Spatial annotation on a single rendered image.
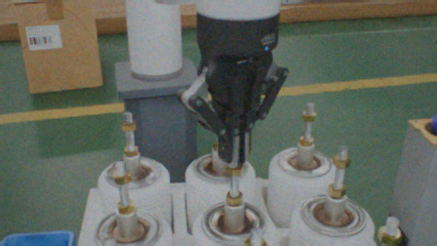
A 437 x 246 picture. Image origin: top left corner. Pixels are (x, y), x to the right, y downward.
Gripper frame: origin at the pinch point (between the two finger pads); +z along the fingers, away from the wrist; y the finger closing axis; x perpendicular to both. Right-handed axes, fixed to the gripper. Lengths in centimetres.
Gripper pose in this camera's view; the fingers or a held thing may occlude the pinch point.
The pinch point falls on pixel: (234, 145)
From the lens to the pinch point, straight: 46.8
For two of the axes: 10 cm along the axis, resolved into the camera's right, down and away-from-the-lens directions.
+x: -6.5, -3.5, 6.8
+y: 7.6, -3.0, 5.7
